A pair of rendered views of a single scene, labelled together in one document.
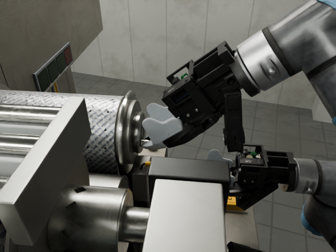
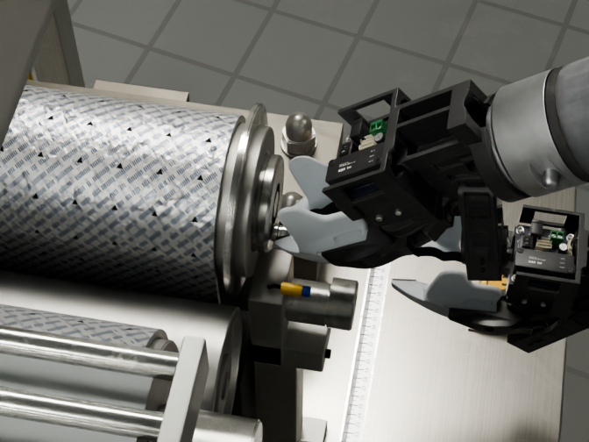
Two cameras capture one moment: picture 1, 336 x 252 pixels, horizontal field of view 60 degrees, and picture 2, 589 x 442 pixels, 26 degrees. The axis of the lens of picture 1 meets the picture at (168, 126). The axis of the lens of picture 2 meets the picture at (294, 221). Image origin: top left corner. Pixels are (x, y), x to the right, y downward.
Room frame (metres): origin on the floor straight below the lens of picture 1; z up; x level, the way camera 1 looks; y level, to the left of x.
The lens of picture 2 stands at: (-0.13, -0.01, 2.04)
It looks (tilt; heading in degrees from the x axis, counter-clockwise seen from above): 56 degrees down; 4
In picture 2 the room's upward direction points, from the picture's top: straight up
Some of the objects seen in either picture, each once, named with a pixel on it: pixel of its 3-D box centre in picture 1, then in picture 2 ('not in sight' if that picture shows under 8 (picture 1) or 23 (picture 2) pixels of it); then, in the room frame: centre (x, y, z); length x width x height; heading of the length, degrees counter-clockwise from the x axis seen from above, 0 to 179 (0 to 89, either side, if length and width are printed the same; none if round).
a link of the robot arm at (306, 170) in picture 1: (300, 177); not in sight; (0.44, -0.28, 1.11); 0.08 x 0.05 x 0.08; 174
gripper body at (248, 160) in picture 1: (262, 170); (575, 275); (0.45, -0.20, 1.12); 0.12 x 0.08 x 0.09; 84
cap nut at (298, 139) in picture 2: not in sight; (298, 130); (0.64, 0.04, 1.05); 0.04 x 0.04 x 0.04
